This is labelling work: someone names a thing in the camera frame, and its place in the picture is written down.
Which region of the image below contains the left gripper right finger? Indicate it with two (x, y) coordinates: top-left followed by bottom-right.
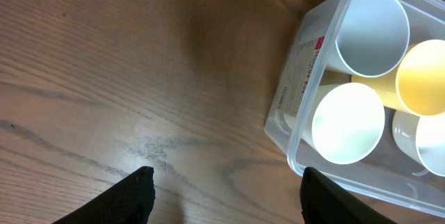
(300, 167), (395, 224)

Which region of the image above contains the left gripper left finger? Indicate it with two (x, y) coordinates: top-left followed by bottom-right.
(54, 166), (155, 224)

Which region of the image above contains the white plastic cup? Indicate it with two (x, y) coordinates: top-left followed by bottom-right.
(302, 83), (385, 165)

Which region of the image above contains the white plastic bowl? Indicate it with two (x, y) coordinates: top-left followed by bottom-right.
(392, 111), (444, 177)

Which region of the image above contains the yellow plastic cup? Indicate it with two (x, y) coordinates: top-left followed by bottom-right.
(351, 40), (444, 116)

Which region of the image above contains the grey plastic cup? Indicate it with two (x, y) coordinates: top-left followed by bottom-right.
(327, 0), (410, 78)

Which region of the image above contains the clear plastic storage container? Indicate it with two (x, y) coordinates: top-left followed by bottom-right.
(264, 0), (444, 217)

